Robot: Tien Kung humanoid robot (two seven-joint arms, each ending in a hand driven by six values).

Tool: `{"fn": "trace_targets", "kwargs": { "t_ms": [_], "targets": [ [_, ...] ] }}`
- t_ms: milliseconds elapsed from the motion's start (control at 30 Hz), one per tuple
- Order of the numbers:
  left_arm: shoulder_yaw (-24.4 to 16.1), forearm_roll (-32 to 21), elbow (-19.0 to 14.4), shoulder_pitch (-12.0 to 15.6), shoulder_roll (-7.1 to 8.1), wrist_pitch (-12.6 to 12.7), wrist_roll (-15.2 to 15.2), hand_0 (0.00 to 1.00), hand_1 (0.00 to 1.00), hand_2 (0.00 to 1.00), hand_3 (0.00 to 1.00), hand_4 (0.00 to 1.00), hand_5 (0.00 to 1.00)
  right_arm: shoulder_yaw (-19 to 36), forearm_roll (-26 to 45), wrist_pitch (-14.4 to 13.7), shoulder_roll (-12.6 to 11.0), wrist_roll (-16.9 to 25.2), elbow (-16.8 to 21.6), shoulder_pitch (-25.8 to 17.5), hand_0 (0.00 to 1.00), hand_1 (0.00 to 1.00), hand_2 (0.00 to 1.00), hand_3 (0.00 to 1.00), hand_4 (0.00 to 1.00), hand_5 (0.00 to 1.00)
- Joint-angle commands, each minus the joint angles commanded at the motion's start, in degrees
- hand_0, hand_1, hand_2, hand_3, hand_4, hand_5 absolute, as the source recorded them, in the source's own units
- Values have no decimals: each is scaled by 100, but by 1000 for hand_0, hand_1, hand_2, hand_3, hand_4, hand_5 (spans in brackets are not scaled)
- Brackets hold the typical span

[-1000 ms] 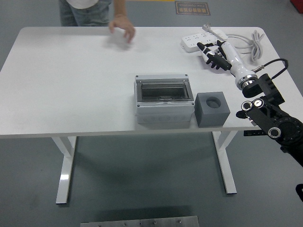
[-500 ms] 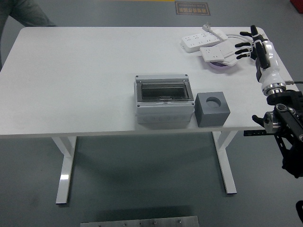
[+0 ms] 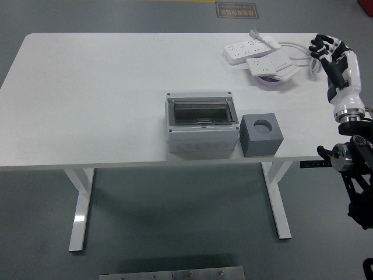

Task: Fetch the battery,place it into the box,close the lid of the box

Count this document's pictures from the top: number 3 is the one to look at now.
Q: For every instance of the white wall socket panel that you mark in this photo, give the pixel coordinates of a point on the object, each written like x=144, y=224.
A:
x=262, y=65

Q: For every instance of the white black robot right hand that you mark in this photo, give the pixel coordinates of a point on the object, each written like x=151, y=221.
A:
x=352, y=76

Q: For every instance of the white switch panel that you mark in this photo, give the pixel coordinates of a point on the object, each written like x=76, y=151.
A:
x=288, y=73

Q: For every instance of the grey metal plate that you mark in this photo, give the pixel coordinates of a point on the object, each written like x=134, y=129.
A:
x=172, y=274

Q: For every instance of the purple round bowl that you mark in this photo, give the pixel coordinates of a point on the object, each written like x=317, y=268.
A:
x=269, y=81

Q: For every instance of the clear hinged box lid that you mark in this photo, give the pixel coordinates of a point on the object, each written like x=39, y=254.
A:
x=201, y=112

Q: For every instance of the white table leg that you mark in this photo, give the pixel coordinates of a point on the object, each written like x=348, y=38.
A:
x=80, y=210
x=278, y=204

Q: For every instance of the grey plastic junction box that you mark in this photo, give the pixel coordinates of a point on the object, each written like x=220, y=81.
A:
x=201, y=138

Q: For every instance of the brown floor sign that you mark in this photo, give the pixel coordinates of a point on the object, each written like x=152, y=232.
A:
x=236, y=10

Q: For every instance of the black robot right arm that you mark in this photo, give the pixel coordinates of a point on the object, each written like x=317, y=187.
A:
x=355, y=157

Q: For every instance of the red crate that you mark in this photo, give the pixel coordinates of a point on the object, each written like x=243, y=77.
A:
x=366, y=7

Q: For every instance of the grey block holder with hole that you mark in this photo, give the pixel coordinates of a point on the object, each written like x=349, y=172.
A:
x=259, y=140

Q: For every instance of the white power strip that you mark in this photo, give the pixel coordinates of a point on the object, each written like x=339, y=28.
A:
x=243, y=51

